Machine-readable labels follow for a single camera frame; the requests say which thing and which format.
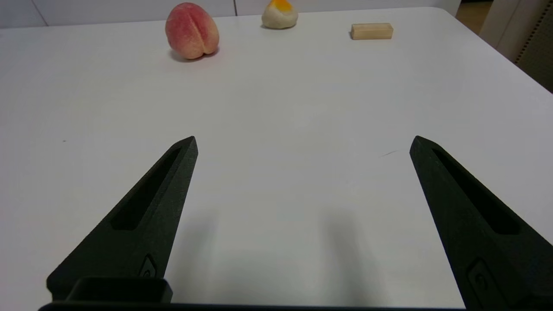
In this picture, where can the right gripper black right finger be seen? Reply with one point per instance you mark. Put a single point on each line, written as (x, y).
(488, 224)

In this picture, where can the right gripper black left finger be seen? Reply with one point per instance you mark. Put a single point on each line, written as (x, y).
(151, 229)

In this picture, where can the brown perforated panel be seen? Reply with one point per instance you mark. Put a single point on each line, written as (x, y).
(538, 60)

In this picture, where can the pink peach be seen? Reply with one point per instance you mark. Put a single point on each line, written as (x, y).
(191, 31)

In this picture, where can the small wooden block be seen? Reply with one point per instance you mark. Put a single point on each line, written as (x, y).
(372, 31)

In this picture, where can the white bun with orange top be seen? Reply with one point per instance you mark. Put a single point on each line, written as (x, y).
(279, 17)

